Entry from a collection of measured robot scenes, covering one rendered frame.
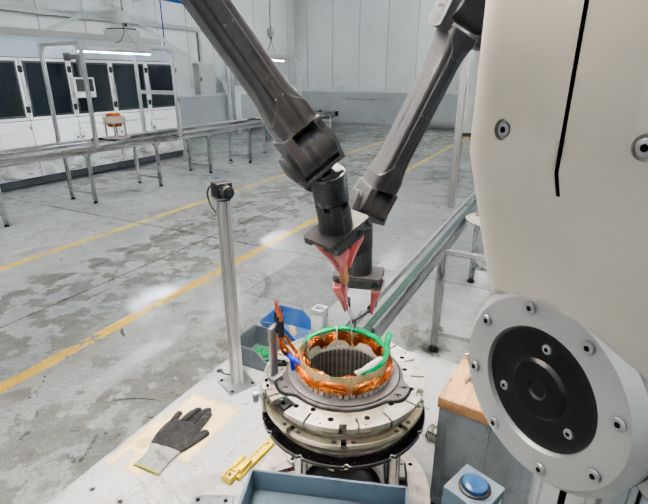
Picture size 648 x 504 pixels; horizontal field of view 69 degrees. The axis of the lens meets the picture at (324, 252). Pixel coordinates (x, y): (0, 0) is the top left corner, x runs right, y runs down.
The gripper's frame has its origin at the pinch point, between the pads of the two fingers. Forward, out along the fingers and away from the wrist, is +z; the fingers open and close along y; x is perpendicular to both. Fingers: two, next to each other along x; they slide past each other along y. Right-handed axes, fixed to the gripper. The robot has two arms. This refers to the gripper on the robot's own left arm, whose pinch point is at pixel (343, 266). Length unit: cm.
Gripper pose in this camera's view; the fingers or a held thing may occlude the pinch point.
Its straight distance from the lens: 84.4
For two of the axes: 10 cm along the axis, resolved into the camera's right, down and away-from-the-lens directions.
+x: 7.4, 3.3, -5.9
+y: -6.6, 5.5, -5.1
